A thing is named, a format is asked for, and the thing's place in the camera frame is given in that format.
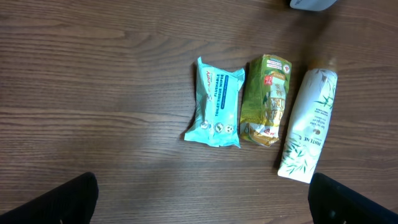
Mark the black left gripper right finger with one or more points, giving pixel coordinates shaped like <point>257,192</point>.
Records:
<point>334,203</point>

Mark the white tube gold cap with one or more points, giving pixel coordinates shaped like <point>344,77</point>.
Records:
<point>309,121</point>

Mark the white barcode scanner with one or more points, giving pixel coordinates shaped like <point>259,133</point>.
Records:
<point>311,5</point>

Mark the mint green wipes pack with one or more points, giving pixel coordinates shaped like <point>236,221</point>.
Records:
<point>216,111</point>

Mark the green yellow snack packet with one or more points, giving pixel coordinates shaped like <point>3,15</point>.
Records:
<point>263,105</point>

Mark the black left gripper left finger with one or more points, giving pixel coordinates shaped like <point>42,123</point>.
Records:
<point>72,202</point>

